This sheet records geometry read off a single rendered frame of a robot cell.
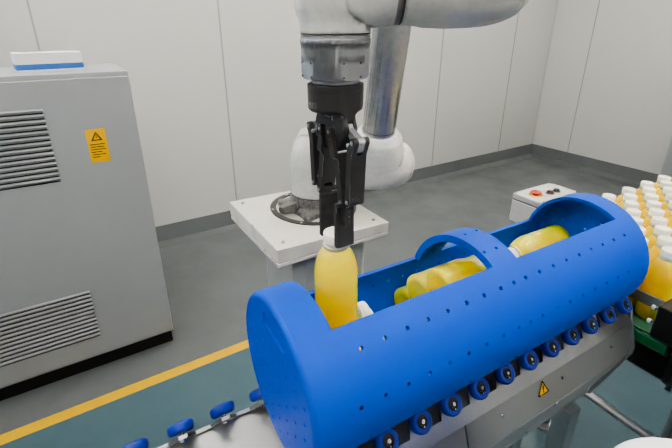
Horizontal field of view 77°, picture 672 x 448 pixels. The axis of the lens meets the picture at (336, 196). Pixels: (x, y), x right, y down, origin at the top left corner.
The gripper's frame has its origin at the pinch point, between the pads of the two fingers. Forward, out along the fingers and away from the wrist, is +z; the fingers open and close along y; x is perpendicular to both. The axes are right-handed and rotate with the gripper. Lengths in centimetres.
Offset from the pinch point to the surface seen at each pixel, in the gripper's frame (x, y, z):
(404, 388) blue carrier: 3.7, 13.7, 23.4
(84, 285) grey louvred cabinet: -46, -154, 85
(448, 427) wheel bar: 17.5, 11.3, 42.9
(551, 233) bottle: 65, -4, 21
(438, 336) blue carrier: 11.7, 11.8, 18.6
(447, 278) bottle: 23.1, 1.9, 17.2
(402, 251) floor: 161, -171, 137
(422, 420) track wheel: 11.4, 10.5, 38.0
